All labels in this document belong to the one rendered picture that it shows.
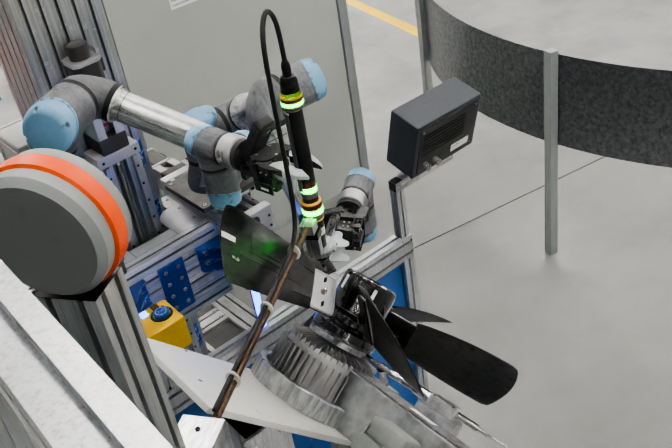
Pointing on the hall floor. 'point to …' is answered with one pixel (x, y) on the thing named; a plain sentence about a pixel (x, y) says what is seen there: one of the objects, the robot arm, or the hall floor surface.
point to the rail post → (413, 307)
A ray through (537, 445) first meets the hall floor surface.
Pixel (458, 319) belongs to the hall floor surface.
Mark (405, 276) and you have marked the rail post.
